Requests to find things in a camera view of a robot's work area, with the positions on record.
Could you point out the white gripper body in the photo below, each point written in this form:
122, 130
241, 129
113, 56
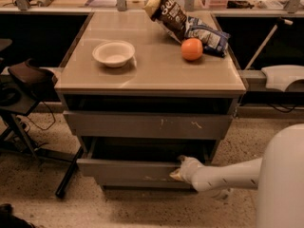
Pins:
192, 169

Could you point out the grey drawer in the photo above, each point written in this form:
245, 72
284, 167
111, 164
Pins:
141, 159
146, 184
148, 125

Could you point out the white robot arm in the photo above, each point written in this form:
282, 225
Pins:
278, 177

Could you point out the grey bottom drawer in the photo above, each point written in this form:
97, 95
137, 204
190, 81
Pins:
146, 184

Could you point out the grey three-drawer cabinet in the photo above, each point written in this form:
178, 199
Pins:
156, 80

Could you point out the grey top drawer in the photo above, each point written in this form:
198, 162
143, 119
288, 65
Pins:
148, 125

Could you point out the orange fruit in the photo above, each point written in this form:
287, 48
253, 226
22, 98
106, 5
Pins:
191, 49

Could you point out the blue white snack bag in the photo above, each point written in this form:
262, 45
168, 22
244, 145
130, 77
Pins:
214, 42

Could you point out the white paper bowl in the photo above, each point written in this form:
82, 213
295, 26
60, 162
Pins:
113, 53

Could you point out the white curved shell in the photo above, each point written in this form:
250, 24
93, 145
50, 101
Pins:
282, 76

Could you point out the brown chip bag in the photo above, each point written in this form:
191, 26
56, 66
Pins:
169, 15

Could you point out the brown padded device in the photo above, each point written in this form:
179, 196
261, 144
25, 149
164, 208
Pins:
35, 80

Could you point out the dark trouser leg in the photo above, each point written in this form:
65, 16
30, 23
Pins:
9, 220

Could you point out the white stick with handle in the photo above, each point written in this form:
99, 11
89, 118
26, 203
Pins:
279, 22

